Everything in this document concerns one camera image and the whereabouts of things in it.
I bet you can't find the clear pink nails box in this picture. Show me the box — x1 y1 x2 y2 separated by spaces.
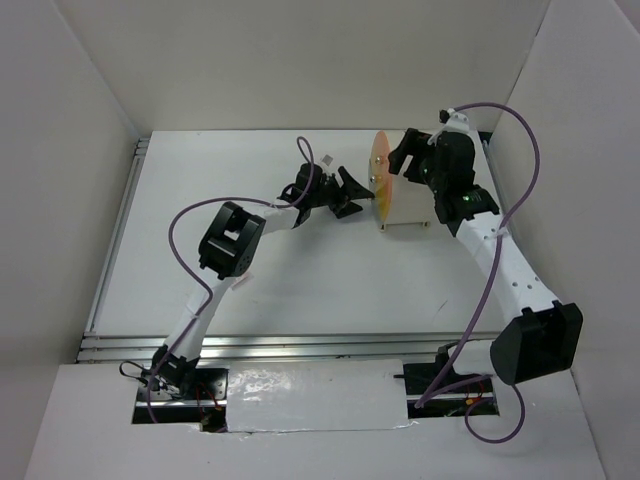
231 272 253 290

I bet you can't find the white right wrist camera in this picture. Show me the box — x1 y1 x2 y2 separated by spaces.
436 108 470 136

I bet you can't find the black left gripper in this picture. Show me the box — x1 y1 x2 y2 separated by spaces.
308 166 373 219

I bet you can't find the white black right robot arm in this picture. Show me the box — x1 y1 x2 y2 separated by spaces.
388 128 583 385

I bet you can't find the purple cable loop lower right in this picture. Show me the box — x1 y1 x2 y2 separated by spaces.
463 384 526 444

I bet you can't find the orange drawer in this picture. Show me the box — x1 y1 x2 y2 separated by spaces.
371 130 390 163
369 155 391 193

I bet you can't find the cream cylindrical drawer organizer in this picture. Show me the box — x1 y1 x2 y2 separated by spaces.
374 130 435 231

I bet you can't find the white foil-taped cover panel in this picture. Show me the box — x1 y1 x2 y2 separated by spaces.
226 359 411 433

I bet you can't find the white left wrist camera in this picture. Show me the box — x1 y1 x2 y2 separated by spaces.
320 155 334 174

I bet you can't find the orange top drawer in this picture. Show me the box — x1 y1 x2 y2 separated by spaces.
371 130 390 163

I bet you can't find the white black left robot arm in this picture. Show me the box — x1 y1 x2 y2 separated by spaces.
144 162 375 399

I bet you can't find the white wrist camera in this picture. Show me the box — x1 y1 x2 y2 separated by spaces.
436 108 470 136
320 155 334 174

